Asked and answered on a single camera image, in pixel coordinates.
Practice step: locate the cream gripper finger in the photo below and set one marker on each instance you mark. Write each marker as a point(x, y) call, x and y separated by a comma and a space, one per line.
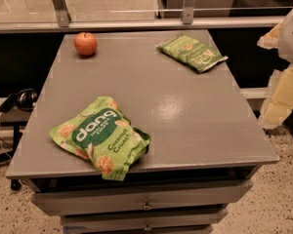
point(270, 40)
point(278, 105)

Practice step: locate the red apple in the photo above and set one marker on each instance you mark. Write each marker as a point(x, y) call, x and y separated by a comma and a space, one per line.
point(85, 44)

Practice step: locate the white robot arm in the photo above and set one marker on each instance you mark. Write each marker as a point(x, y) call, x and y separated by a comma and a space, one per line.
point(285, 44)

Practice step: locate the green jalapeno chip bag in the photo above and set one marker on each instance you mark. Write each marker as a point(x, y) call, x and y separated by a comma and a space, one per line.
point(191, 52)

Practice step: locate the green coconut crunch chip bag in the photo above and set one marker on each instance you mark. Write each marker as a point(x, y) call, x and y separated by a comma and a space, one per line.
point(102, 134)

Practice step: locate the grey drawer cabinet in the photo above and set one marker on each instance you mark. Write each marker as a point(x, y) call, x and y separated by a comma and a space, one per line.
point(201, 127)

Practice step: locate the grey drawer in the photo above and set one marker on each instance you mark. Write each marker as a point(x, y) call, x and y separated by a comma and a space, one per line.
point(144, 222)
point(141, 198)

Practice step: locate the black headphones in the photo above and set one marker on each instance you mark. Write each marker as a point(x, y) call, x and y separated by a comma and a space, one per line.
point(23, 100)

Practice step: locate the top grey drawer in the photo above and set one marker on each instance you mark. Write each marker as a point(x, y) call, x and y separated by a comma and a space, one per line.
point(141, 198)

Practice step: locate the metal railing frame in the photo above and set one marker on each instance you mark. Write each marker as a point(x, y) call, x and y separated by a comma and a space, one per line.
point(27, 16)

